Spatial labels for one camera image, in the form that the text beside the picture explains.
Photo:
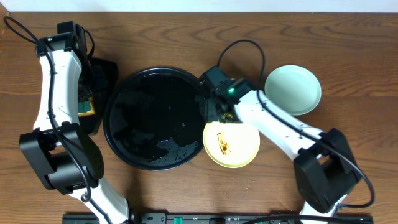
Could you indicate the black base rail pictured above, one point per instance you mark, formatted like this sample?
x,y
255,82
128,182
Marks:
x,y
162,218

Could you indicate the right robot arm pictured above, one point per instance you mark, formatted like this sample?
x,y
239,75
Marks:
x,y
237,115

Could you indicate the black round tray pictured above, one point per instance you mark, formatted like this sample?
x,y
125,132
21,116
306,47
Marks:
x,y
153,120

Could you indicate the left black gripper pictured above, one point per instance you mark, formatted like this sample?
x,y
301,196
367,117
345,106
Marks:
x,y
87,94

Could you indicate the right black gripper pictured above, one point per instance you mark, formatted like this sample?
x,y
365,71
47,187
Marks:
x,y
211,112

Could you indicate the green and yellow sponge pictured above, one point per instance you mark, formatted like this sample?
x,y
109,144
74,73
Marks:
x,y
86,108

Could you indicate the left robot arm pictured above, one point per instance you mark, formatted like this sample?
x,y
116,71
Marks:
x,y
75,90

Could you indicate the light blue plate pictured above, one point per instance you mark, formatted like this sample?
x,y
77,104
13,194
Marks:
x,y
294,89

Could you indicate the yellow plate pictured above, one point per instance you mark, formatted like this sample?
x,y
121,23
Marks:
x,y
231,145

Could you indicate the black rectangular tray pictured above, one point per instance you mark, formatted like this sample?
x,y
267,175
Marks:
x,y
91,124

